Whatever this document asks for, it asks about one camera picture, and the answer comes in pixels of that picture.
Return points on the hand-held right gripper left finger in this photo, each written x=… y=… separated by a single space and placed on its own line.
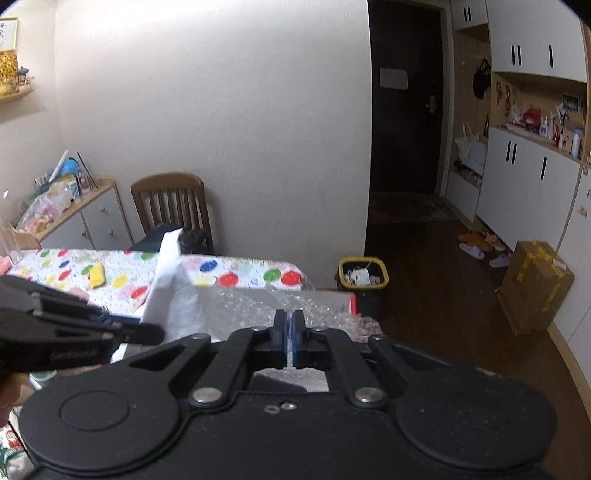
x=281 y=341

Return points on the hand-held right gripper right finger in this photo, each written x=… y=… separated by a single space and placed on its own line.
x=299 y=341

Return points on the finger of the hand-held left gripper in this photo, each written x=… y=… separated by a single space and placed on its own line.
x=55 y=302
x=134 y=333

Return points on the clear bubble wrap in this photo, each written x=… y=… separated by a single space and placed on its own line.
x=258 y=304

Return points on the yellow sponge cloth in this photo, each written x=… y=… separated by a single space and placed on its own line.
x=97 y=276

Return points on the red cardboard box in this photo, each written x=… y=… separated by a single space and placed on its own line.
x=168 y=258

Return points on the person's left hand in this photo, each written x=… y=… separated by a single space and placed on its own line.
x=11 y=399

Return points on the yellow rimmed trash bin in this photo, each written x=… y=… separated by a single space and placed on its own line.
x=362 y=297

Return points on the plastic bag of snacks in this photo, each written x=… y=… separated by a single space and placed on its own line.
x=41 y=212

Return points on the grey and wood sideboard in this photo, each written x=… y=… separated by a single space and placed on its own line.
x=101 y=217

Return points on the black plastic bag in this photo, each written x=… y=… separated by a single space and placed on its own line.
x=194 y=240

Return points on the brown wooden chair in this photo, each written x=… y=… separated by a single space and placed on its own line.
x=168 y=203

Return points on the grey door mat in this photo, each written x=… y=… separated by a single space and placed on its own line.
x=406 y=210

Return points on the pale purple slipper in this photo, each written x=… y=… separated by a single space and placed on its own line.
x=500 y=261
x=472 y=251

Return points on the orange slippers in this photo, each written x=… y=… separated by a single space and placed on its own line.
x=475 y=237

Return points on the dark entrance door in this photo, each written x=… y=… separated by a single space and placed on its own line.
x=406 y=138

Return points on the gold tree ornament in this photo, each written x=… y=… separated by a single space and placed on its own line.
x=8 y=71

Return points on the taped cardboard box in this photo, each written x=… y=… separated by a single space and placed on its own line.
x=535 y=286

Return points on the white tote bag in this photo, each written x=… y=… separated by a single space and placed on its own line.
x=473 y=152

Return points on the gold framed calligraphy picture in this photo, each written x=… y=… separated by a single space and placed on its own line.
x=8 y=33

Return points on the white door notice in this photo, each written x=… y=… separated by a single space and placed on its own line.
x=394 y=78

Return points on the black hanging bag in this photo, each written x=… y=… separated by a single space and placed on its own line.
x=481 y=81

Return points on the small red bag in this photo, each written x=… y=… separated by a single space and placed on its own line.
x=531 y=116

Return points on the wooden wall shelf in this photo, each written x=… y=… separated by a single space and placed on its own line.
x=16 y=96

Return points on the white and wood wall cabinet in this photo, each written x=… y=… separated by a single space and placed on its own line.
x=531 y=46

